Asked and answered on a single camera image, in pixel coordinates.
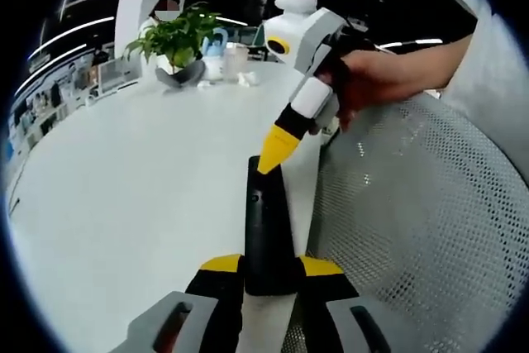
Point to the grey mesh chair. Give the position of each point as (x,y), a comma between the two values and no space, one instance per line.
(413,212)

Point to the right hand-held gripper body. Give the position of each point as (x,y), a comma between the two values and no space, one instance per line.
(297,39)

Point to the crumpled white tissue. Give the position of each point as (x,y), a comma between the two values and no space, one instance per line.
(246,78)
(203,84)

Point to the person's white shirt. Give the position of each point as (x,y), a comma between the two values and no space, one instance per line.
(496,80)

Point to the dark grey curved band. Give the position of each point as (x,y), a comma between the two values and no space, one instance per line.
(179,76)

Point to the green potted plant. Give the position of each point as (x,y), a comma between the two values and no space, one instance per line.
(173,43)

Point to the white office chair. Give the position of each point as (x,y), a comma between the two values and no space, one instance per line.
(113,76)

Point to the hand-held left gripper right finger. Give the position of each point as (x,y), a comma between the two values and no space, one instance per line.
(330,311)

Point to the clear plastic bottle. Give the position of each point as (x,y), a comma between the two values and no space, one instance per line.
(235,59)
(215,55)

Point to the black remote control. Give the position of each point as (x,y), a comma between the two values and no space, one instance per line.
(266,229)

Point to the white square pillar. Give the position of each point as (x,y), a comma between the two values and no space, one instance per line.
(136,1)

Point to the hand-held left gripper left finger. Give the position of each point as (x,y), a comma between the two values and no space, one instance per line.
(206,311)

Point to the person's right hand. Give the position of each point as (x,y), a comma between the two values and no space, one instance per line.
(380,76)

